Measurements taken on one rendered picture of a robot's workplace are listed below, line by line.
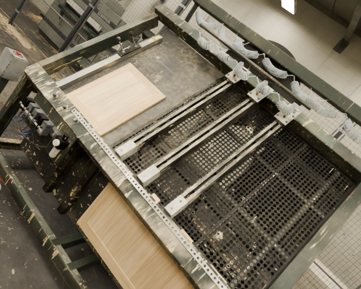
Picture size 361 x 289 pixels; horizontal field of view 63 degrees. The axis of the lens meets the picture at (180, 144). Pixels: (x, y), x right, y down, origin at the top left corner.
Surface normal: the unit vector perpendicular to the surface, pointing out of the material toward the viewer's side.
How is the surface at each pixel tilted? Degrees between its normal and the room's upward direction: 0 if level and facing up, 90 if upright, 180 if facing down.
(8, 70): 90
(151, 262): 90
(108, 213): 90
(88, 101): 51
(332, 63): 90
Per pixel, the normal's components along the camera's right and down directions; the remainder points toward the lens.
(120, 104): 0.09, -0.54
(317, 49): -0.36, -0.04
